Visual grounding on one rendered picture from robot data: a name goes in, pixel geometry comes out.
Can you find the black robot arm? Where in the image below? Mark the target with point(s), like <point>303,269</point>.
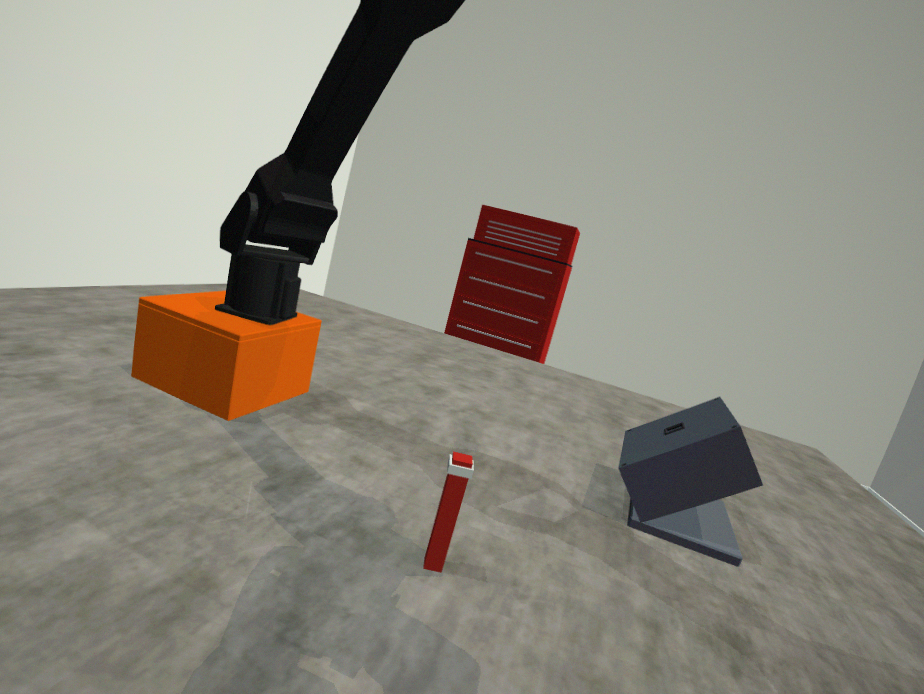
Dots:
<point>289,200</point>

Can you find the dark blue-grey panel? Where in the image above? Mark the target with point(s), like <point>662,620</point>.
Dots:
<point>678,467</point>

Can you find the red square peg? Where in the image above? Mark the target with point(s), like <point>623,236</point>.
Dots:
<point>460,468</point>

